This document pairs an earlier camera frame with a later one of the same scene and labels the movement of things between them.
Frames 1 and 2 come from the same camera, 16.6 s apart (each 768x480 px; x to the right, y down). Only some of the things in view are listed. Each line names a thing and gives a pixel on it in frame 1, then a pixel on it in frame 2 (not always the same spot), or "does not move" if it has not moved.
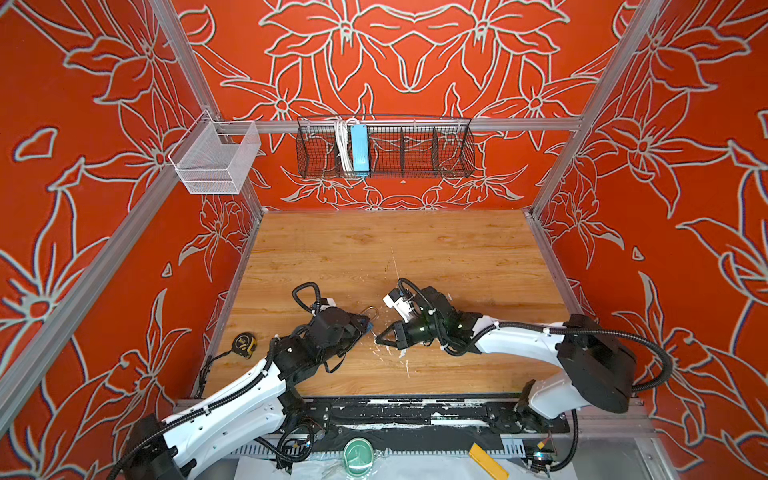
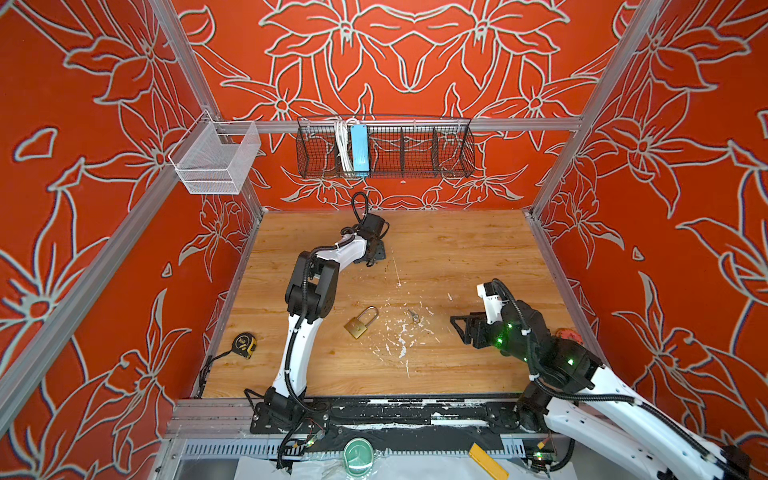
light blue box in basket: [360, 148] does not move
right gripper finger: [393, 333] to [473, 316]
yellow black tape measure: [244, 344] does not move
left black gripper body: [351, 334] to [377, 252]
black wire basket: [399, 148] does not move
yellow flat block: [478, 452] does not move
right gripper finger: [391, 337] to [466, 334]
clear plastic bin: [215, 157] does not move
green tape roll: [358, 457] does not move
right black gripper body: [419, 331] to [484, 335]
